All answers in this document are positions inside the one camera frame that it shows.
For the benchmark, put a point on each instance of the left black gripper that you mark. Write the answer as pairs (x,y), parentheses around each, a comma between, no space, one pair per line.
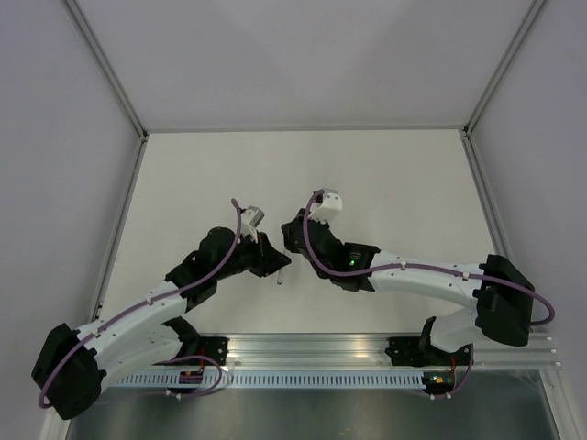
(267,258)

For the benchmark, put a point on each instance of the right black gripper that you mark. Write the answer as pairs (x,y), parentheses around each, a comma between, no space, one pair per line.
(287,229)

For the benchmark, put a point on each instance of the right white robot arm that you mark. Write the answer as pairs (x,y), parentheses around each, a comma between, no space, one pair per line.
(494,298)

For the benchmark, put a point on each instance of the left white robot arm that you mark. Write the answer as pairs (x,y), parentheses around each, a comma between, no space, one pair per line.
(76,365)

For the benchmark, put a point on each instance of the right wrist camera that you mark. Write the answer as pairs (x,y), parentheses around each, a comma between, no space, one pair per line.
(326,206)

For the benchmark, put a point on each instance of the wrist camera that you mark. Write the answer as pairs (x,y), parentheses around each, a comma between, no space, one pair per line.
(326,206)
(251,218)

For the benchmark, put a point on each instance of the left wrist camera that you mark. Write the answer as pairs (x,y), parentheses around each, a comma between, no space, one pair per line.
(251,218)

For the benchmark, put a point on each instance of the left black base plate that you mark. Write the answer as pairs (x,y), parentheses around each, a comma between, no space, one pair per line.
(215,347)

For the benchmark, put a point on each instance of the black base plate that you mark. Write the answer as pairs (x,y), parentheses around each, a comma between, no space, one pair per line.
(215,347)
(408,350)

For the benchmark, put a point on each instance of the aluminium front rail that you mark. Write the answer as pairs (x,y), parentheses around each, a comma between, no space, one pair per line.
(356,351)

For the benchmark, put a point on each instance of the white slotted cable duct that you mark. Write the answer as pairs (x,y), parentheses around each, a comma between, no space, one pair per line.
(274,379)

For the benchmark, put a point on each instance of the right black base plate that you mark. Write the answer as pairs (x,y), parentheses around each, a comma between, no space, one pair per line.
(408,350)

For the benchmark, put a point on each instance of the left aluminium frame post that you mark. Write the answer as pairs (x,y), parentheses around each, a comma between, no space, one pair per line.
(97,52)

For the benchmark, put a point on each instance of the aluminium frame post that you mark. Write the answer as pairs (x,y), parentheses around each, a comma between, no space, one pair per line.
(513,48)
(97,52)

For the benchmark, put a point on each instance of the right aluminium frame post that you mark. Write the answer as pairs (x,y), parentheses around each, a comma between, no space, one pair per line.
(513,48)

